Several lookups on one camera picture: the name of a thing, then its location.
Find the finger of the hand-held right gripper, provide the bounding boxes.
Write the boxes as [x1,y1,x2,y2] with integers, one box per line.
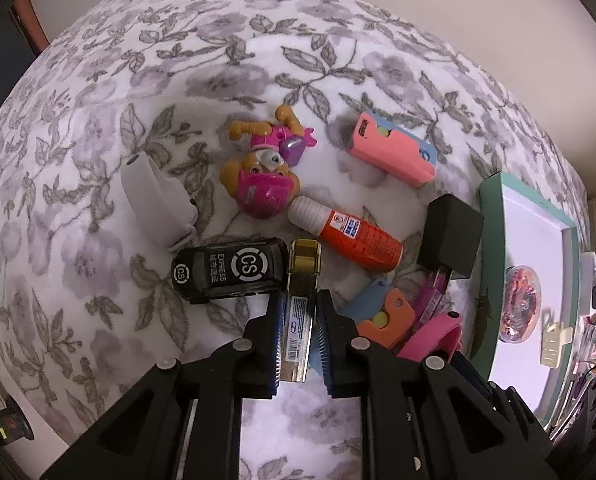
[452,350,503,411]

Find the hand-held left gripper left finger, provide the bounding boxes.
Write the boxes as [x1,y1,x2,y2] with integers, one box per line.
[43,290,283,480]

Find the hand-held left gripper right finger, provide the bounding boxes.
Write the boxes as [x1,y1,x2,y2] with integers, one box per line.
[315,290,553,480]

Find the gold lighter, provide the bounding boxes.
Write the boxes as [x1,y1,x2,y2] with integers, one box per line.
[280,239,323,383]

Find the pink watch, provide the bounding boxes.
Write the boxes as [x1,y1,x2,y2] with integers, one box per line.
[397,311,463,361]

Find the orange and blue toy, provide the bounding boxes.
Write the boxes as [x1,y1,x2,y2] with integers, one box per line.
[310,280,416,376]

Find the black toy car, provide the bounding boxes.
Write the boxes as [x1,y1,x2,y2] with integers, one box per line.
[171,237,289,305]

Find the purple tube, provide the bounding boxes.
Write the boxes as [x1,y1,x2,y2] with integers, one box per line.
[413,265,451,336]

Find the teal tray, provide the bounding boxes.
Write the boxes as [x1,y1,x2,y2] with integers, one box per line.
[478,172,581,431]

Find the white curved plastic case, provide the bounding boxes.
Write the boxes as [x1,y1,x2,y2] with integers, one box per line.
[120,156,199,252]

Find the cream hair clip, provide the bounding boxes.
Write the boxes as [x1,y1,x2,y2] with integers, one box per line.
[540,322,573,367]

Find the round glitter case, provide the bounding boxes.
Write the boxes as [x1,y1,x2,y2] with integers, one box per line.
[498,265,544,343]

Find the colourful clutter pile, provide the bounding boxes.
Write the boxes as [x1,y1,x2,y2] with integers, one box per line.
[572,310,596,378]

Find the orange glue bottle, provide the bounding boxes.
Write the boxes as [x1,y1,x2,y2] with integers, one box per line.
[288,196,403,273]

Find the black box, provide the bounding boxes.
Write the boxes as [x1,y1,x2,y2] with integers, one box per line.
[417,194,484,281]

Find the pink puppy toy figure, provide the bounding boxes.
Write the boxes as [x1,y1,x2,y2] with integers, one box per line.
[219,104,319,221]

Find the pink and blue toy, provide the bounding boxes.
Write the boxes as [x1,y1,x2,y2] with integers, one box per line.
[347,112,437,188]

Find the black device with yellow light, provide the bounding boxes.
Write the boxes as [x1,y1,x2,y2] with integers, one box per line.
[0,392,35,456]

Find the floral blanket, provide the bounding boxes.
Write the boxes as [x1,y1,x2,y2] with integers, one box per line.
[0,0,588,480]

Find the dark furniture with red edge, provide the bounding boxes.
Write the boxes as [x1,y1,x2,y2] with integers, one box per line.
[0,0,49,131]

